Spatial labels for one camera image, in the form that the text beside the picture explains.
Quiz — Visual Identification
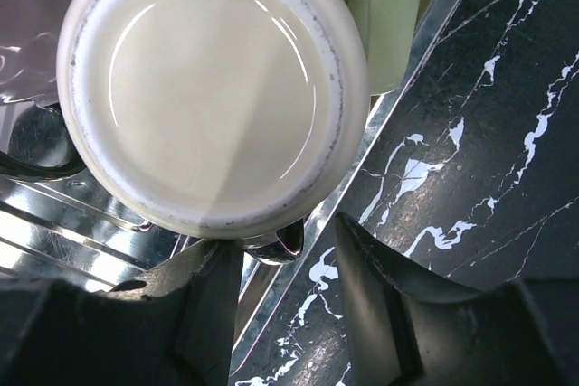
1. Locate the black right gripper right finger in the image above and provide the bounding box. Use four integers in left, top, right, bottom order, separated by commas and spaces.
335, 213, 578, 385

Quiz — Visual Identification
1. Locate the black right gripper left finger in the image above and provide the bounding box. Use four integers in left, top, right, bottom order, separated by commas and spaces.
1, 240, 243, 385

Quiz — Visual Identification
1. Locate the cream mug black handle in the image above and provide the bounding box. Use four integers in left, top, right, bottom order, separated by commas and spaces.
56, 0, 370, 264

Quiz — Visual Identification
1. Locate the pink mug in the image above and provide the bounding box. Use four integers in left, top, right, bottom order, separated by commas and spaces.
1, 0, 71, 106

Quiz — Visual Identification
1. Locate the metal tray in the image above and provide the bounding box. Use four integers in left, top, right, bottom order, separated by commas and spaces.
1, 0, 460, 371

